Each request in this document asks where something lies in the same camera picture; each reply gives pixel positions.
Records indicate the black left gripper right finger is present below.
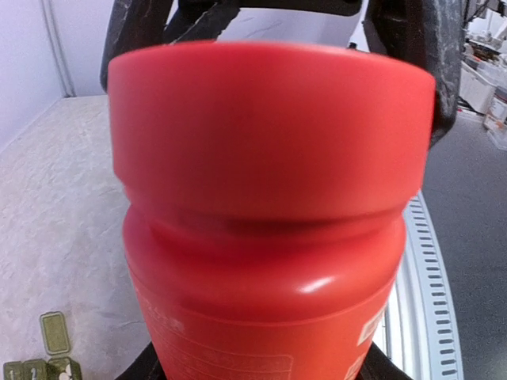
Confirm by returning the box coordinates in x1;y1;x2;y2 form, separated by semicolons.
364;352;411;380

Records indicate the green pill organizer box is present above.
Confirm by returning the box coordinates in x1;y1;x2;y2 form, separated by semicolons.
2;311;84;380

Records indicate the red cylindrical can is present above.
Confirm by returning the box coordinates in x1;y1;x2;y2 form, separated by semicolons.
108;42;436;379

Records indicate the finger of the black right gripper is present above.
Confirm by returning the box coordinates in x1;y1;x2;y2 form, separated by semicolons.
100;0;173;92
364;0;464;146

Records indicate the left aluminium frame post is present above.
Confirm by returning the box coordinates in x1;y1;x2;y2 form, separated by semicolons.
39;0;76;98

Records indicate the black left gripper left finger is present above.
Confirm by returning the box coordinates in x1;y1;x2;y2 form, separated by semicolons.
116;348;159;380

